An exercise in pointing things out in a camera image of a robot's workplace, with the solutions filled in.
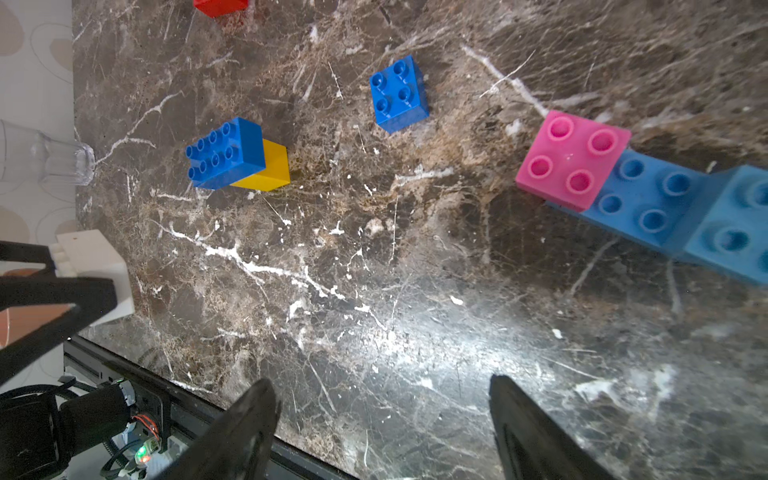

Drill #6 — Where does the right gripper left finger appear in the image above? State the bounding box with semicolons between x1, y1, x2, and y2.
158;379;281;480

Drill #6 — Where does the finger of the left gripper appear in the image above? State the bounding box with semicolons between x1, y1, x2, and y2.
1;241;117;384

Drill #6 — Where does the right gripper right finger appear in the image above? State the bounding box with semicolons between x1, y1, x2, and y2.
489;375;614;480

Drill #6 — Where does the white lego brick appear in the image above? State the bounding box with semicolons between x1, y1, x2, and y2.
49;230;135;325

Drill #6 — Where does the dark blue long lego brick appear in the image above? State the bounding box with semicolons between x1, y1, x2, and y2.
185;117;266;190

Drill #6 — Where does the yellow lego brick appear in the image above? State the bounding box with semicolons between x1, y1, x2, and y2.
232;139;291;192

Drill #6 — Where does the light blue long lego brick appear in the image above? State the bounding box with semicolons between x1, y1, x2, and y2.
548;150;706;256

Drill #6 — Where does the pink lego brick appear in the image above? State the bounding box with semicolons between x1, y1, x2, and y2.
515;110;632;212

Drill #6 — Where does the teal small lego brick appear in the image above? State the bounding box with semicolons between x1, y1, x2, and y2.
670;165;767;286

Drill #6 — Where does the red lego brick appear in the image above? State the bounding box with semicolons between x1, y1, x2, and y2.
193;0;249;18

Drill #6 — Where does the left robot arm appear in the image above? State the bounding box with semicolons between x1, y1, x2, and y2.
1;241;131;479

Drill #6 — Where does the small dark blue lego brick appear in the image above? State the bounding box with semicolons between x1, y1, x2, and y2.
369;55;430;134

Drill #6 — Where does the orange ceramic mug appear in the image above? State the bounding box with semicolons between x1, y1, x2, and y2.
0;304;71;348

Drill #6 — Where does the clear plastic cup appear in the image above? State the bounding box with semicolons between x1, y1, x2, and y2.
1;120;96;186

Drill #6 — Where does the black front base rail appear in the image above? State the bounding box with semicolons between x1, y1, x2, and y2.
64;336;352;479

